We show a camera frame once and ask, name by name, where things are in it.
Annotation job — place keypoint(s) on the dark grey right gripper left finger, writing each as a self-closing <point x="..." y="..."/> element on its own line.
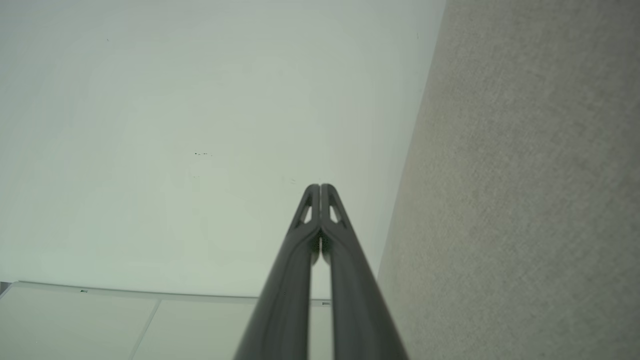
<point x="285" y="310"/>

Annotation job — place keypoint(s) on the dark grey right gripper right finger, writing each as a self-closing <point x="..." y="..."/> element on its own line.
<point x="357" y="320"/>

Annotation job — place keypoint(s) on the grey fabric sofa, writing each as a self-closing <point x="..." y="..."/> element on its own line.
<point x="525" y="175"/>

